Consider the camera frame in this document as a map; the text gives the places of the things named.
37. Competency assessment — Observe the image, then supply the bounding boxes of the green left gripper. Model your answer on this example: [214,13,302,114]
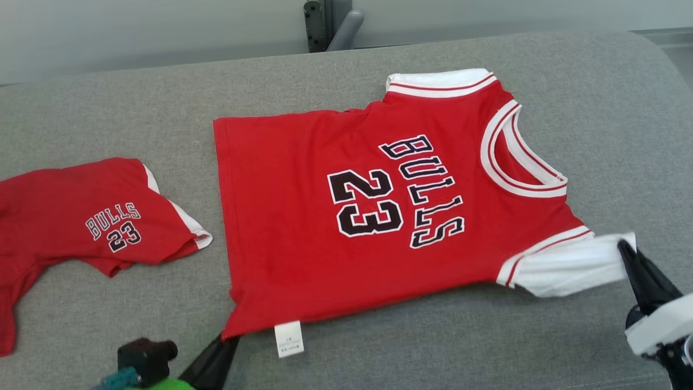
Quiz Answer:
[126,331,240,390]

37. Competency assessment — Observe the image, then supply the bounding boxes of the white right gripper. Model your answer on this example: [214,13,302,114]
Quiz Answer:
[617,240,693,358]

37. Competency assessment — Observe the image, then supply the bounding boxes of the red Bulls 23 jersey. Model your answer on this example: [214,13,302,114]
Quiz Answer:
[213,68,637,359]

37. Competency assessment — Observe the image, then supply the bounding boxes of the red Bulls 23 shorts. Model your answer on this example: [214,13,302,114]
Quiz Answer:
[0,157,213,358]

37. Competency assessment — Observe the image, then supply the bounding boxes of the grey fabric sofa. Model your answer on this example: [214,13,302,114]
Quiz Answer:
[0,30,693,390]

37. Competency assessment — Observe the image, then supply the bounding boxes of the teal left camera connector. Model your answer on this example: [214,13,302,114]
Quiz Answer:
[103,367,140,390]

